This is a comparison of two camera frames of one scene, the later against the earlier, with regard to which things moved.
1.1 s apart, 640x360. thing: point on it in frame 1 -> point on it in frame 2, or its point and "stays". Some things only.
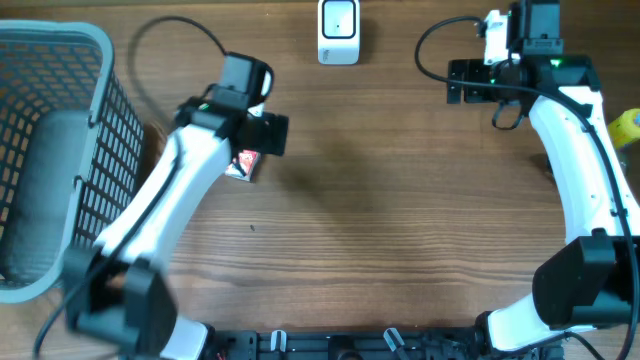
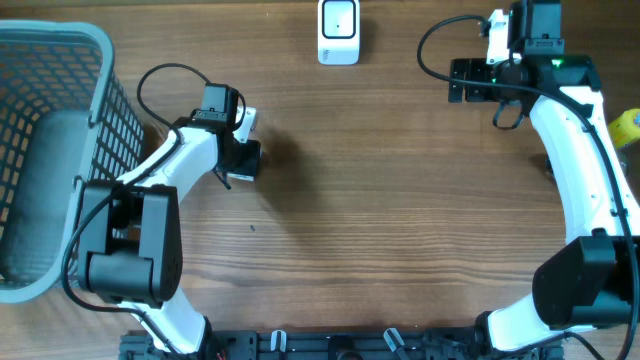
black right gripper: (472, 69) stays
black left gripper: (271, 134) -> (249, 164)
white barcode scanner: (339, 32) stays
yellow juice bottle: (625, 127) stays
